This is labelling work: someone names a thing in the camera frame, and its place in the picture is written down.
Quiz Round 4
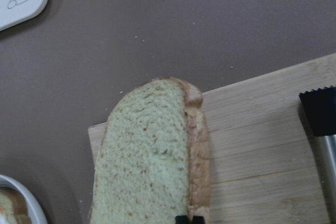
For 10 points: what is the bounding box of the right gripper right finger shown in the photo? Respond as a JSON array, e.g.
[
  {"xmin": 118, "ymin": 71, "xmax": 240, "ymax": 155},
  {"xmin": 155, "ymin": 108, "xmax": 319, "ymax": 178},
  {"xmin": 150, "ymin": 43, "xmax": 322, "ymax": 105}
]
[{"xmin": 192, "ymin": 216, "xmax": 205, "ymax": 224}]

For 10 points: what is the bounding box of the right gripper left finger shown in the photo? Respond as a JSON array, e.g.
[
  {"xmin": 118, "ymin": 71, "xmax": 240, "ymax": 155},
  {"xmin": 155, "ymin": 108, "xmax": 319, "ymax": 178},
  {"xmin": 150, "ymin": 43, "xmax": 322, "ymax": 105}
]
[{"xmin": 175, "ymin": 215, "xmax": 188, "ymax": 224}]

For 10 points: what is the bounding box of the plain bread slice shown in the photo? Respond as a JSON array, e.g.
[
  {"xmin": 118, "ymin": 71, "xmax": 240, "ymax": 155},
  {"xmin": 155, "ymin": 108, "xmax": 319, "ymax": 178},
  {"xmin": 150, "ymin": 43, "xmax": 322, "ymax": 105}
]
[{"xmin": 88, "ymin": 77, "xmax": 211, "ymax": 223}]

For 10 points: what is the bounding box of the white round plate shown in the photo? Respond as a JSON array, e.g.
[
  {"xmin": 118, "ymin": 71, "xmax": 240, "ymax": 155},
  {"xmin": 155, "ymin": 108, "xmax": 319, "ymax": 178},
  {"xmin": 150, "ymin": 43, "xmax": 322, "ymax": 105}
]
[{"xmin": 1, "ymin": 175, "xmax": 48, "ymax": 223}]

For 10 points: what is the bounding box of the bamboo cutting board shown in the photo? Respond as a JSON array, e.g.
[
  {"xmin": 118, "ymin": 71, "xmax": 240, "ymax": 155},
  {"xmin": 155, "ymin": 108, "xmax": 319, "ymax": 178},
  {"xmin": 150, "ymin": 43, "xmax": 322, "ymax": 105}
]
[{"xmin": 88, "ymin": 52, "xmax": 336, "ymax": 224}]

